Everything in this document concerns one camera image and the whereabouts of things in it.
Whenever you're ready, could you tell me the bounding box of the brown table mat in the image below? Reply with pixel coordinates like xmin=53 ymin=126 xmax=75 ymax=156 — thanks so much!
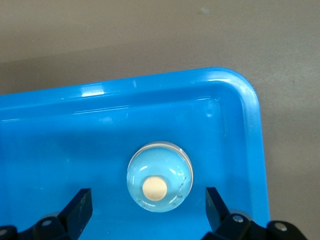
xmin=0 ymin=0 xmax=320 ymax=240

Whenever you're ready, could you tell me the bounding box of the blue bell cream button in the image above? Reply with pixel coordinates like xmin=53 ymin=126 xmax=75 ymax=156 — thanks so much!
xmin=126 ymin=141 xmax=194 ymax=213

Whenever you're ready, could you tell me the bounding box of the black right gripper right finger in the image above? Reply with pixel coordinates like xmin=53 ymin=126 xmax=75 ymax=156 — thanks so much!
xmin=204 ymin=186 xmax=307 ymax=240

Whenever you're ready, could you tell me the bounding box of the blue plastic tray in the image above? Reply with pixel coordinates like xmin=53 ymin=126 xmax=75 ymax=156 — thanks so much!
xmin=0 ymin=66 xmax=273 ymax=240

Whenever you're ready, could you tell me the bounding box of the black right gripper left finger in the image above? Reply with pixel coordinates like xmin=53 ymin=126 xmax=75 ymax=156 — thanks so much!
xmin=0 ymin=187 xmax=94 ymax=240

